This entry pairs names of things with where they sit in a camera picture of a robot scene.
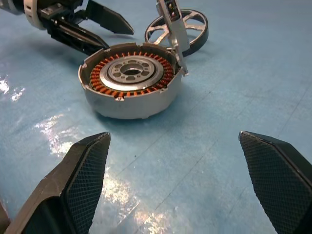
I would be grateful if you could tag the black spoked rotor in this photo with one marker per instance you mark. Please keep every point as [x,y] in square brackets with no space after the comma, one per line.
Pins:
[202,34]

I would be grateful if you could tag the silver round motor housing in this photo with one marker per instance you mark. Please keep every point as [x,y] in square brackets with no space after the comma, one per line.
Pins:
[126,104]

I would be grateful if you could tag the blue table cover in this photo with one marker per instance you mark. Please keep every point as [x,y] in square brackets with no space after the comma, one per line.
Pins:
[185,151]

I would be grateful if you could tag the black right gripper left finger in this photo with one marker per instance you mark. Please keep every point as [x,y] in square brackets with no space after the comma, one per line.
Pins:
[80,180]

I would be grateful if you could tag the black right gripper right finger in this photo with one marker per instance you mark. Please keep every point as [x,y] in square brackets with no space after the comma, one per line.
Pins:
[278,180]

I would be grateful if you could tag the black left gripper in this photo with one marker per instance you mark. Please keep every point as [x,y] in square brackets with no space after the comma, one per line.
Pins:
[61,11]

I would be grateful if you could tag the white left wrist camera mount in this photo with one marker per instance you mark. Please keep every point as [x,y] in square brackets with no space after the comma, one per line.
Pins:
[34,14]

